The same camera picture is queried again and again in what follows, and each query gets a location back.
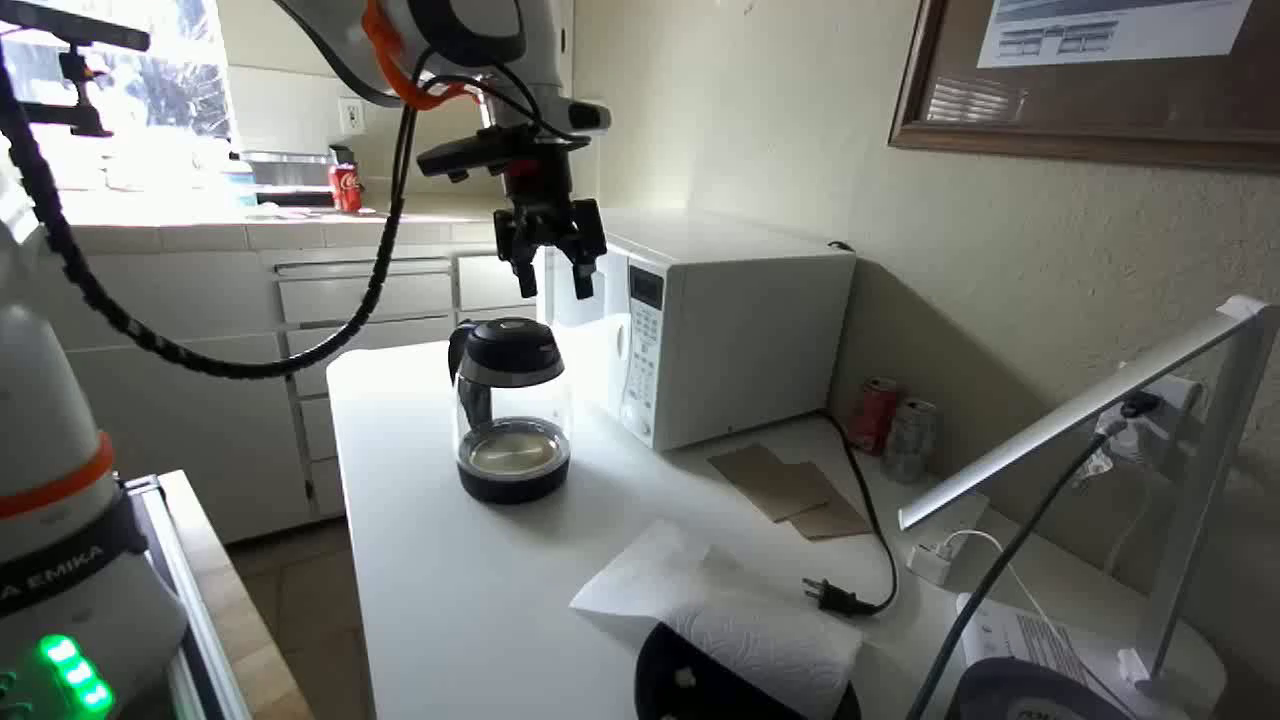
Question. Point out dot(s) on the silver metal countertop appliance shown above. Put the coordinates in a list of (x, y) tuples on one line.
[(285, 177)]

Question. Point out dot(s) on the wooden robot mounting table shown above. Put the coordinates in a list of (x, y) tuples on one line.
[(226, 615)]

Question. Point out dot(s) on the white desk lamp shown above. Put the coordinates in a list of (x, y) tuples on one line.
[(1066, 412)]

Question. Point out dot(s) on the white printed paper sheet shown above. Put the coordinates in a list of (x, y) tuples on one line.
[(1106, 34)]

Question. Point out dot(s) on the glass kettle with black lid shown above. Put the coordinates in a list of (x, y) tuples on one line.
[(505, 403)]

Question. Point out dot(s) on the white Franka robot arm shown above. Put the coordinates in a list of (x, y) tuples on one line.
[(54, 403)]

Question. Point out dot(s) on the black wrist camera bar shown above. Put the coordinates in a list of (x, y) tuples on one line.
[(480, 150)]

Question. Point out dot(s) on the wooden framed notice board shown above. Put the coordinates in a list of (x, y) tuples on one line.
[(1066, 123)]

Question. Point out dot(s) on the red soda can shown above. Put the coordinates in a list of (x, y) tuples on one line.
[(873, 417)]

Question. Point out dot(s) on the black round disc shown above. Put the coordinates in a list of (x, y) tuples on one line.
[(672, 686)]

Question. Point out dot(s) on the white papers with dark circle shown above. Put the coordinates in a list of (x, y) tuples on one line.
[(1043, 666)]

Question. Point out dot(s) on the silver soda can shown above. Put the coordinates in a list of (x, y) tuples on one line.
[(915, 440)]

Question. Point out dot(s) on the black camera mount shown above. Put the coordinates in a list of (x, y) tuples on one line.
[(66, 43)]

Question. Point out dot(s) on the white kitchen cabinet with drawers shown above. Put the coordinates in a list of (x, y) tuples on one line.
[(200, 403)]

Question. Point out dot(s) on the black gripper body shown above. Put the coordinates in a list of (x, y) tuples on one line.
[(545, 221)]

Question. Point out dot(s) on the white microwave oven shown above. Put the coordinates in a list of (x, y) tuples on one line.
[(745, 332)]

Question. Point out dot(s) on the white paper towel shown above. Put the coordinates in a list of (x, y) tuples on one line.
[(723, 601)]

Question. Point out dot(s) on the red bottle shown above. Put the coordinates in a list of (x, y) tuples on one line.
[(346, 185)]

